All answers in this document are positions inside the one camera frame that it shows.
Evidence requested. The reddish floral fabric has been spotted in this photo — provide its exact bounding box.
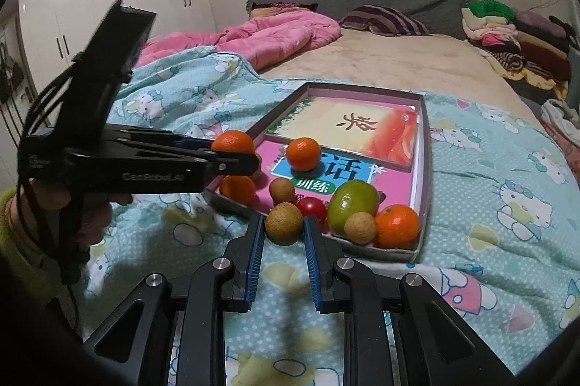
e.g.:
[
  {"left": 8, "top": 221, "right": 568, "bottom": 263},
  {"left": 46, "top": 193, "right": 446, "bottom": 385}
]
[{"left": 544, "top": 125, "right": 580, "bottom": 187}]

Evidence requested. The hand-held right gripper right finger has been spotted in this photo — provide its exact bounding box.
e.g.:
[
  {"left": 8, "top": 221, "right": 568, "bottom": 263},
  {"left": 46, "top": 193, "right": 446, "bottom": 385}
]
[{"left": 303, "top": 214, "right": 515, "bottom": 386}]

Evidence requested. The person's left hand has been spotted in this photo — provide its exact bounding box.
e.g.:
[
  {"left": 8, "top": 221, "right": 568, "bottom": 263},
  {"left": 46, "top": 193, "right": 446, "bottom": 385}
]
[{"left": 68, "top": 192, "right": 134, "bottom": 250}]

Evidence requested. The green citrus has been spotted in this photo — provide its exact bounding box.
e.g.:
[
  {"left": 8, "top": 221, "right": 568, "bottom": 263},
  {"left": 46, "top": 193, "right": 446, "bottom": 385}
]
[{"left": 327, "top": 180, "right": 380, "bottom": 238}]

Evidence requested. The shallow cardboard box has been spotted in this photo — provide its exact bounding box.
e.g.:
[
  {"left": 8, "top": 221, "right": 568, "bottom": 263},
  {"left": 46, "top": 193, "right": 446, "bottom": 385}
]
[{"left": 202, "top": 81, "right": 431, "bottom": 264}]

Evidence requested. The beige bed sheet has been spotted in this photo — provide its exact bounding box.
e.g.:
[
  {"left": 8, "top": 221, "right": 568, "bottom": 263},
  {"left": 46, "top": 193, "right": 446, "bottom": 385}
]
[{"left": 258, "top": 25, "right": 544, "bottom": 119}]

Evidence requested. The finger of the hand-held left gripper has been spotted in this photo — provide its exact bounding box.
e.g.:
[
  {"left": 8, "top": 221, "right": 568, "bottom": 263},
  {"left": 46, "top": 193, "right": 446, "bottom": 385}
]
[
  {"left": 68, "top": 143, "right": 261, "bottom": 179},
  {"left": 102, "top": 124, "right": 218, "bottom": 151}
]

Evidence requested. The patterned pillow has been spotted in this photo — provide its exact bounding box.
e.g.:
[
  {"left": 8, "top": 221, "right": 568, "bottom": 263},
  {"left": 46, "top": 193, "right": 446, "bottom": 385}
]
[{"left": 251, "top": 0, "right": 318, "bottom": 12}]

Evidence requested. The dark hanging bag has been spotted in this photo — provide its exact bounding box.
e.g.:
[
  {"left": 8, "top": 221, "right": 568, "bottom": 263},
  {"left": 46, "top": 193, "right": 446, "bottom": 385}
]
[{"left": 0, "top": 41, "right": 28, "bottom": 106}]

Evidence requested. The red cherry tomato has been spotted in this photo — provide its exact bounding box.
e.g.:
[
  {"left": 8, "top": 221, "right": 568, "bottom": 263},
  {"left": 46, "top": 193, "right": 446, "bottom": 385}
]
[{"left": 297, "top": 196, "right": 328, "bottom": 228}]

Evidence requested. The purple striped pillow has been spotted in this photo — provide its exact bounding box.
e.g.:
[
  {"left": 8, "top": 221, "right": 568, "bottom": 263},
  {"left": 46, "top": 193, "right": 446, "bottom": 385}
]
[{"left": 340, "top": 5, "right": 429, "bottom": 37}]

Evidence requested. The pink quilt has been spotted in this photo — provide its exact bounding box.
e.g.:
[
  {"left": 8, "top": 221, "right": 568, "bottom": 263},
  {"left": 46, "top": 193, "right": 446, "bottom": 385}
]
[{"left": 133, "top": 11, "right": 343, "bottom": 71}]

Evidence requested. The red and cream book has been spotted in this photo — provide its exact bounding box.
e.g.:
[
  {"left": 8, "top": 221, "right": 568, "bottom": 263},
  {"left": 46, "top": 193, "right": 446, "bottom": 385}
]
[{"left": 264, "top": 95, "right": 420, "bottom": 171}]

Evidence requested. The pink book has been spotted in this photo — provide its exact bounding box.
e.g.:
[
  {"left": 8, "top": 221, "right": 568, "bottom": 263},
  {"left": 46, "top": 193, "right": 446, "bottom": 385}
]
[{"left": 217, "top": 136, "right": 415, "bottom": 251}]

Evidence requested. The person's left forearm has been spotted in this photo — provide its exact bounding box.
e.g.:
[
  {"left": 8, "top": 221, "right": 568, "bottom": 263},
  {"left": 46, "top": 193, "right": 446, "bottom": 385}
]
[{"left": 0, "top": 186, "right": 59, "bottom": 314}]

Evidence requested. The white crumpled cloth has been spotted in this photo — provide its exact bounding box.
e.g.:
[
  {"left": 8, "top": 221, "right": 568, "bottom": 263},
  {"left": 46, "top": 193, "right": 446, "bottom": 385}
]
[{"left": 540, "top": 98, "right": 578, "bottom": 135}]

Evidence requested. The large orange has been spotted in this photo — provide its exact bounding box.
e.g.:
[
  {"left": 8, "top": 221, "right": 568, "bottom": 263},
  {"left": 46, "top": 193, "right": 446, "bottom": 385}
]
[{"left": 375, "top": 205, "right": 421, "bottom": 251}]

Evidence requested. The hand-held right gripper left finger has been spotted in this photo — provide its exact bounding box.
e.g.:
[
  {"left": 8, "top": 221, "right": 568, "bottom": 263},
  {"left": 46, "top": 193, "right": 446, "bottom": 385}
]
[{"left": 82, "top": 214, "right": 266, "bottom": 386}]

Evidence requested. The black cable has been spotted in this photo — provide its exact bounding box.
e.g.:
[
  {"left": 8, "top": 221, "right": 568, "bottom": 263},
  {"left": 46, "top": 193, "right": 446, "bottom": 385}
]
[{"left": 16, "top": 53, "right": 84, "bottom": 332}]

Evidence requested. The grey cloth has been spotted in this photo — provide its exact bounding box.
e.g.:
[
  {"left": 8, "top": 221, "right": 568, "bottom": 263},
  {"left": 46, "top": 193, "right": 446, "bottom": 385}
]
[{"left": 512, "top": 82, "right": 551, "bottom": 115}]

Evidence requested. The pile of folded clothes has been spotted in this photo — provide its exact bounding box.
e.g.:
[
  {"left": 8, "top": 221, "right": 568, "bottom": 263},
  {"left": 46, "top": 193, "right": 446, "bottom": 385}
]
[{"left": 461, "top": 0, "right": 574, "bottom": 97}]

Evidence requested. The cartoon cat print blanket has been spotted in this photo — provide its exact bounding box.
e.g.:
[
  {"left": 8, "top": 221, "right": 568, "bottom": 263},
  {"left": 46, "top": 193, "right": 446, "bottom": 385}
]
[{"left": 82, "top": 50, "right": 580, "bottom": 386}]

